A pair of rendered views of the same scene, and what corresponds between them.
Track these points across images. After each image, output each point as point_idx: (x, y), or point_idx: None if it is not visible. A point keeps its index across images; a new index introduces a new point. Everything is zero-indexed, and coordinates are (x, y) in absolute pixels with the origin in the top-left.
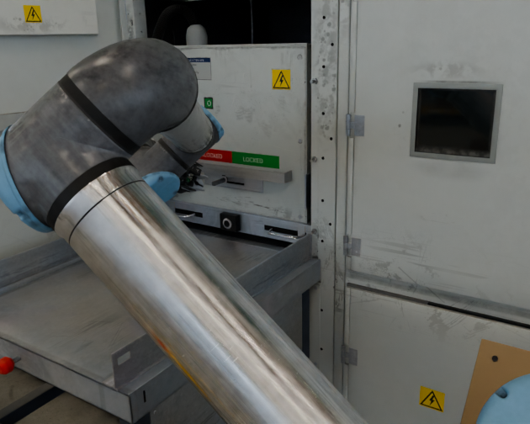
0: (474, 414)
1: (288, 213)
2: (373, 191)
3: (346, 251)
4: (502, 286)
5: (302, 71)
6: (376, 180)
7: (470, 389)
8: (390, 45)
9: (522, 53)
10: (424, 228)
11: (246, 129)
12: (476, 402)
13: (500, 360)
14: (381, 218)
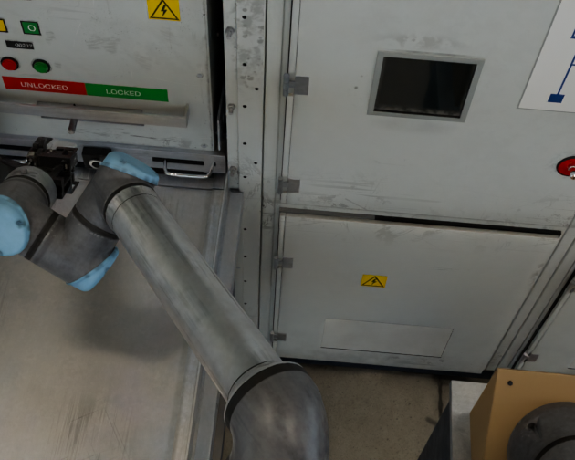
0: (497, 425)
1: (186, 142)
2: (318, 141)
3: (281, 191)
4: (455, 206)
5: (199, 3)
6: (322, 132)
7: (493, 409)
8: (350, 13)
9: (511, 34)
10: (378, 170)
11: (108, 60)
12: (498, 417)
13: (514, 382)
14: (327, 162)
